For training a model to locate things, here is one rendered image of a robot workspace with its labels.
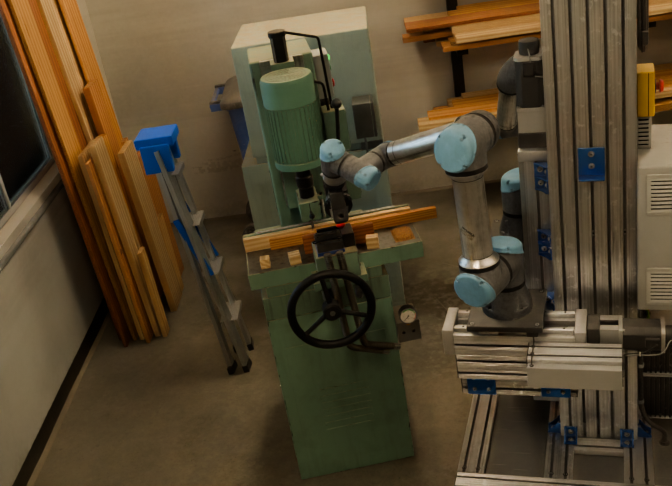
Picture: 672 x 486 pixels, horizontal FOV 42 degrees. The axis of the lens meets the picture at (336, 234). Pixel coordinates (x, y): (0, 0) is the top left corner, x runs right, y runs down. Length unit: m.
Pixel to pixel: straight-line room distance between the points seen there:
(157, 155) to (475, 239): 1.66
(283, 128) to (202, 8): 2.51
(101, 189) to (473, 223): 2.25
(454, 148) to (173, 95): 3.34
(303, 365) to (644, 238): 1.25
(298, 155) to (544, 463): 1.31
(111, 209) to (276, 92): 1.64
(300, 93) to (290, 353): 0.92
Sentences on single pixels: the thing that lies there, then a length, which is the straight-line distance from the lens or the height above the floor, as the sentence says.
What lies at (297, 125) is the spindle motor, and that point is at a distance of 2.86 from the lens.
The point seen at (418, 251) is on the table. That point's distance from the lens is 3.01.
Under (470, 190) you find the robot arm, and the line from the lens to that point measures 2.38.
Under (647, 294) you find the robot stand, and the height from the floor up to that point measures 0.82.
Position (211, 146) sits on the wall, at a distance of 5.53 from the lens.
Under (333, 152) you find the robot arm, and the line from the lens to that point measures 2.61.
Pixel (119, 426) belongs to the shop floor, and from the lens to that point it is 4.02.
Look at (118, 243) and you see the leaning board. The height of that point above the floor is 0.55.
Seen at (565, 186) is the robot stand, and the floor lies 1.16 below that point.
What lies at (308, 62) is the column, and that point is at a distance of 3.08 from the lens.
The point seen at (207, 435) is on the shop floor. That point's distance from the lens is 3.80.
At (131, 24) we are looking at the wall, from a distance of 5.40.
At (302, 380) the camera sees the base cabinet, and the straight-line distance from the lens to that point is 3.19.
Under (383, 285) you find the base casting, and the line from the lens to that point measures 3.04.
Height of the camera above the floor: 2.26
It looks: 26 degrees down
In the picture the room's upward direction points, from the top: 10 degrees counter-clockwise
